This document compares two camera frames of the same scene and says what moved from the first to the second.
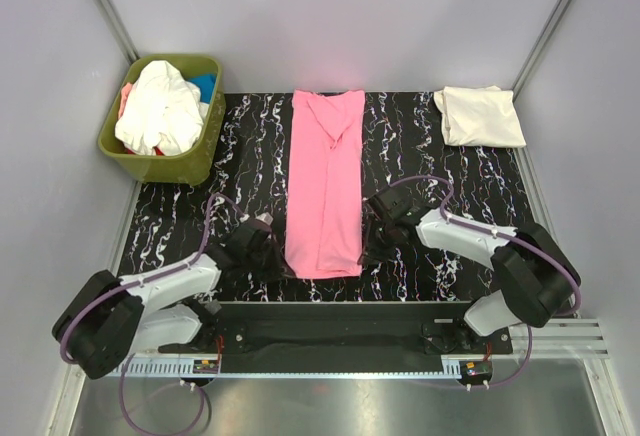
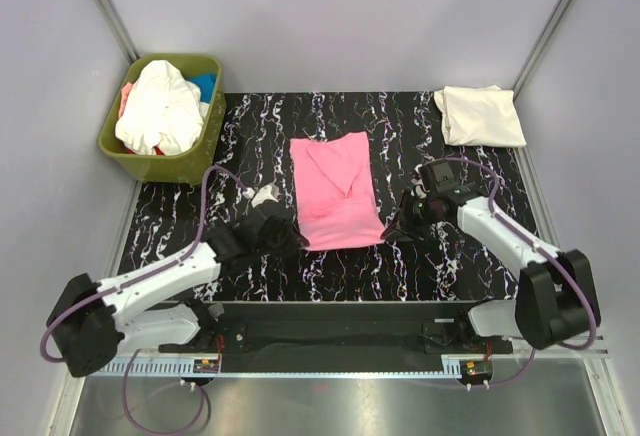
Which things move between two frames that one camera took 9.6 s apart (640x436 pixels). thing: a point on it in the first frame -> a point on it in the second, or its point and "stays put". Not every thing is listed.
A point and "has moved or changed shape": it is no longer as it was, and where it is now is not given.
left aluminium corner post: (108, 9) stays put
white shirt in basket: (166, 114) stays put
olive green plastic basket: (191, 169) stays put
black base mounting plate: (339, 337) stays put
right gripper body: (379, 242) -> (422, 213)
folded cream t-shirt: (479, 116) stays put
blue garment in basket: (206, 83) stays put
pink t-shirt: (325, 185) has moved or changed shape
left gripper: (279, 270) -> (297, 241)
